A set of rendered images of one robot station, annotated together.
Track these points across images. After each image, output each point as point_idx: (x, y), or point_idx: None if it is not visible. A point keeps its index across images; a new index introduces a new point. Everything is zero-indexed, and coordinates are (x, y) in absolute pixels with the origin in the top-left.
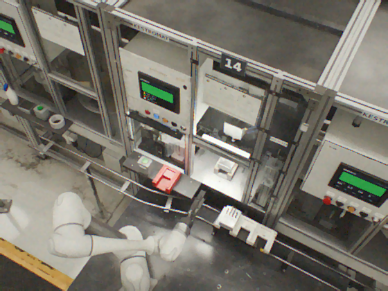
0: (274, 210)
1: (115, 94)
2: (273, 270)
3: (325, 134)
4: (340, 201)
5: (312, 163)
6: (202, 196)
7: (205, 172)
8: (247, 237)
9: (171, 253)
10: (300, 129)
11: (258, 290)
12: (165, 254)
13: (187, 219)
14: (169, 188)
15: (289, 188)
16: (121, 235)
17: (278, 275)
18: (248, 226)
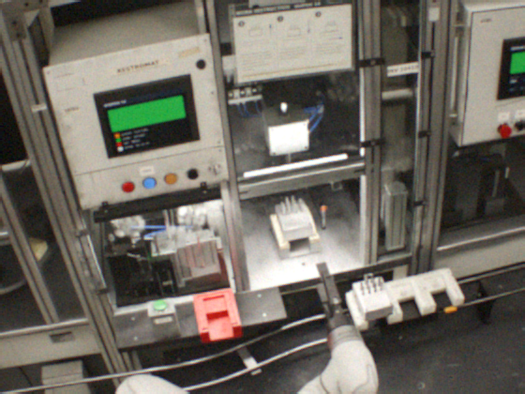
0: (425, 234)
1: (47, 197)
2: (475, 332)
3: (458, 15)
4: (519, 119)
5: (466, 73)
6: (327, 270)
7: (267, 267)
8: (418, 308)
9: (368, 375)
10: (429, 19)
11: (483, 370)
12: (362, 385)
13: (340, 318)
14: (240, 324)
15: (442, 159)
16: None
17: (487, 332)
18: (407, 291)
